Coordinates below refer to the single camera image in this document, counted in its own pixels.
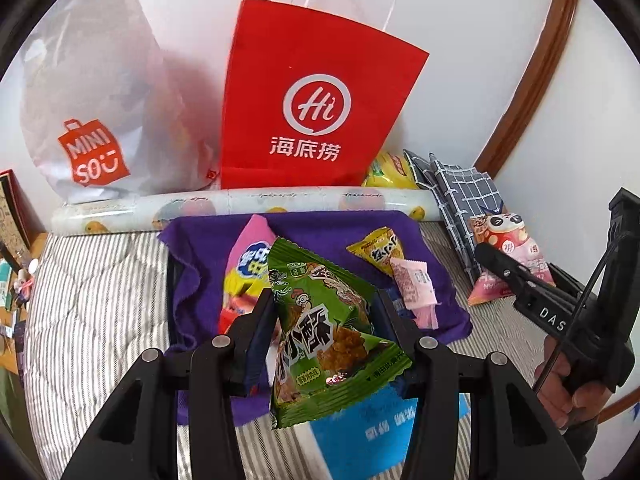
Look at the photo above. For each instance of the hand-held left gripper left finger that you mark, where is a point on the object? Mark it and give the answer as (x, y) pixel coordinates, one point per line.
(260, 347)

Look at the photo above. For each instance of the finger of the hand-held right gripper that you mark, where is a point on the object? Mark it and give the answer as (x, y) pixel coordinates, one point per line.
(570, 289)
(507, 277)

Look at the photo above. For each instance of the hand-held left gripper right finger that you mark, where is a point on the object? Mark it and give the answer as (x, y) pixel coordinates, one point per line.
(400, 330)

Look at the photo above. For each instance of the pink panda snack packet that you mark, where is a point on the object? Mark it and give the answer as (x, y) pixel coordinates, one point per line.
(510, 240)

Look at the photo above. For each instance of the pink wafer packet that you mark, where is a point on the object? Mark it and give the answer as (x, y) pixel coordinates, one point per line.
(412, 282)

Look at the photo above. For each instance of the green snack packet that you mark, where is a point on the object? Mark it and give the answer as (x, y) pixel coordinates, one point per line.
(320, 320)

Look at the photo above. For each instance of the small yellow snack packet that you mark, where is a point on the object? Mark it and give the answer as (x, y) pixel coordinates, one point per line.
(375, 252)

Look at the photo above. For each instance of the pink and yellow snack packet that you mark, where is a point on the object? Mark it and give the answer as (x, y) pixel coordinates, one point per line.
(250, 255)

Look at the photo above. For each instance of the person's right forearm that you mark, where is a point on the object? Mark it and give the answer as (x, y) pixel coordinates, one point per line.
(582, 440)

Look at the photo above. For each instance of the person's right hand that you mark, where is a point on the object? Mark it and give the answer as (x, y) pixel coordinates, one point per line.
(557, 395)

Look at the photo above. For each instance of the blue checked cloth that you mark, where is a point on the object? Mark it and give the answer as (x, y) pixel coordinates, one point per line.
(460, 190)

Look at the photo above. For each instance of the purple towel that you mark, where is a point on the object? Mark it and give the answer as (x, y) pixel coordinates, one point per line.
(200, 260)

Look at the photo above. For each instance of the blue tissue pack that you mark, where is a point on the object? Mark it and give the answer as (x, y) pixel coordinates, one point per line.
(360, 440)

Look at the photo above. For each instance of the yellow snack bag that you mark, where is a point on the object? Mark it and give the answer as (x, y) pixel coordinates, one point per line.
(390, 172)

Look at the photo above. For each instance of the grey striped mattress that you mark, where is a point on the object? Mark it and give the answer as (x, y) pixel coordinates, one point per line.
(100, 310)

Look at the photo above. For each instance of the printed paper roll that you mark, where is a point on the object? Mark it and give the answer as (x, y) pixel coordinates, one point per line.
(150, 210)

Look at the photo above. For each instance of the wooden nightstand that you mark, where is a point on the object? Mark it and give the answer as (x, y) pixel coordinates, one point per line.
(10, 355)

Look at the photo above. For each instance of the patterned book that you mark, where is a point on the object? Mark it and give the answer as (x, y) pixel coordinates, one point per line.
(12, 210)

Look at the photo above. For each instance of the red paper bag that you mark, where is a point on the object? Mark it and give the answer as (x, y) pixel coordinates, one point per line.
(310, 60)

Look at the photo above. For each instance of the white plastic shopping bag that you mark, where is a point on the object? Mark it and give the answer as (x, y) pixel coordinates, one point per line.
(100, 85)

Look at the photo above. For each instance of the brown wooden door frame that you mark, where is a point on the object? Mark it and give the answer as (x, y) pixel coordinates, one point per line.
(545, 60)

